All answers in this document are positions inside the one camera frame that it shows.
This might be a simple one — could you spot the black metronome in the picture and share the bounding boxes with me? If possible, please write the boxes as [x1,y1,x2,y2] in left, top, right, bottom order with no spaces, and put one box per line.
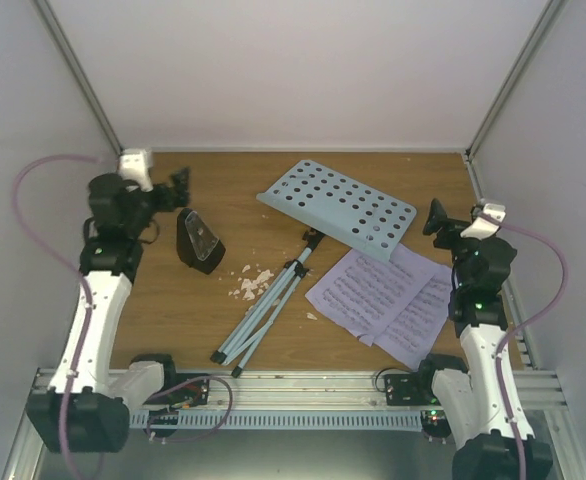
[176,208,226,275]

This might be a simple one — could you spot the clear plastic metronome cover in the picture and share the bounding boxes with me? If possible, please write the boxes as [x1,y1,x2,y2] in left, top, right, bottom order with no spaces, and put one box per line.
[184,211,219,261]

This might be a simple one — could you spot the sheet music pages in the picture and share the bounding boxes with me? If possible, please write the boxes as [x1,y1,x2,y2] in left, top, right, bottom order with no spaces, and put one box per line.
[306,244,440,346]

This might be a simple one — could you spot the sheet music page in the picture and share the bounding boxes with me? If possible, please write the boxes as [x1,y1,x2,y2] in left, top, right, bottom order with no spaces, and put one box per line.
[374,266,452,370]

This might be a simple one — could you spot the light blue music stand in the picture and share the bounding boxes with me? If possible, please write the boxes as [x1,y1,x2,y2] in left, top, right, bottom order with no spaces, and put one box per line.
[210,160,417,378]

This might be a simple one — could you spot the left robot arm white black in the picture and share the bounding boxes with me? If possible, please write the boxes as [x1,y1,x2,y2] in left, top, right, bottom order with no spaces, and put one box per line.
[26,167,190,453]

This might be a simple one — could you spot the white paint patch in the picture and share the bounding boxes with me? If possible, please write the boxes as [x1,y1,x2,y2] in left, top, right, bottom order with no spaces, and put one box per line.
[226,264,275,301]

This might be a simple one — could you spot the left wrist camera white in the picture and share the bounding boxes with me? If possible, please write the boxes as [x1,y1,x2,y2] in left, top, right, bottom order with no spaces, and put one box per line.
[117,148,153,192]

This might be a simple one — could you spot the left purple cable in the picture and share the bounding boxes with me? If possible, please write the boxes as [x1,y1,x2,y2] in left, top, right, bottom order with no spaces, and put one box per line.
[12,154,104,480]

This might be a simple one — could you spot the purple cable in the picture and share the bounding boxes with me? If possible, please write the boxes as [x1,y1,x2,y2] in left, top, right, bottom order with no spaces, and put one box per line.
[12,154,104,480]
[492,222,570,480]

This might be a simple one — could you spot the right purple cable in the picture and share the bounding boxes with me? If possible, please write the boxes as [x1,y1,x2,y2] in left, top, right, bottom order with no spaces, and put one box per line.
[492,222,570,480]

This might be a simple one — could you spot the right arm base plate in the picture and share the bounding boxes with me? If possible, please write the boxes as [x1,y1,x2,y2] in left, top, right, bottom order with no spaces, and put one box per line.
[373,369,440,408]

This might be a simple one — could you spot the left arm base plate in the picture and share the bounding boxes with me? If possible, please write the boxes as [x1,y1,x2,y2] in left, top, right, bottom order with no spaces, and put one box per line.
[166,380,209,409]

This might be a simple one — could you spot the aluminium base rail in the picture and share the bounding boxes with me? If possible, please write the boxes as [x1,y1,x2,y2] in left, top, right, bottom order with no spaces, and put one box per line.
[27,368,569,409]

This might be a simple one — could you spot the grey slotted cable duct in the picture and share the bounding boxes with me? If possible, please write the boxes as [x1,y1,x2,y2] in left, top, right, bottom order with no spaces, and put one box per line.
[151,409,422,432]

